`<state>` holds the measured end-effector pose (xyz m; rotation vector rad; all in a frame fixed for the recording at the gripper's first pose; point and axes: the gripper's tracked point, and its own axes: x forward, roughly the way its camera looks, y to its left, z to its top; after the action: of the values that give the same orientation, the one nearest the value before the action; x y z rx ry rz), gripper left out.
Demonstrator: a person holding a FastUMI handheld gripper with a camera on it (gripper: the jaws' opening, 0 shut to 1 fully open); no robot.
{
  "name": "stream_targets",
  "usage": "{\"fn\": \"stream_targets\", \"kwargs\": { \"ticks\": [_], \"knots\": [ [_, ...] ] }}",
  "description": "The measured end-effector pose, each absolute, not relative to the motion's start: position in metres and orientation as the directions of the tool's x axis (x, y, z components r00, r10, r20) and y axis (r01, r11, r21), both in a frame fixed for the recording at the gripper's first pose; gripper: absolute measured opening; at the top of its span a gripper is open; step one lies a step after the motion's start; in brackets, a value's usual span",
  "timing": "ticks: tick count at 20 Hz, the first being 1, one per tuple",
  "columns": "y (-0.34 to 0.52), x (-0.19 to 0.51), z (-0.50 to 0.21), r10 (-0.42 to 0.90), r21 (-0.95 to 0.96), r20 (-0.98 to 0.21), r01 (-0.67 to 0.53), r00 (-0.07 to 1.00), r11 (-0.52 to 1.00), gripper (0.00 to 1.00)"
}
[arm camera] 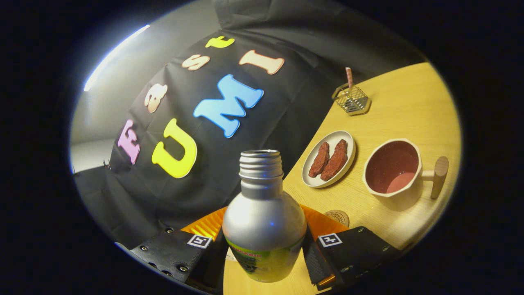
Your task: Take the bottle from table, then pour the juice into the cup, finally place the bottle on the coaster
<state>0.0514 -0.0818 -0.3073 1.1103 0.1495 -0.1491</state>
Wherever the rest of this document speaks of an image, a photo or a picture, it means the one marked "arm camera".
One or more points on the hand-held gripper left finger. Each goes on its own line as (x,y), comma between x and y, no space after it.
(172,250)

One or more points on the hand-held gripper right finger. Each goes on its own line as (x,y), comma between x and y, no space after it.
(356,250)

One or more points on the round brown coaster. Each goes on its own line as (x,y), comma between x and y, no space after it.
(337,217)

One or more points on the silver juice bottle green label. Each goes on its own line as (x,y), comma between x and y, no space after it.
(262,221)

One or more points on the red meat slice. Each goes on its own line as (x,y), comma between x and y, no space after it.
(335,162)
(320,159)

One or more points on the white oval plate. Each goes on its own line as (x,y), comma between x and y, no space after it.
(333,136)

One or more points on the wooden table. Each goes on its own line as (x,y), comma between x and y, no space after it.
(393,110)

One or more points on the red striped straw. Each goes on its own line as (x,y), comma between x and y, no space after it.
(349,77)

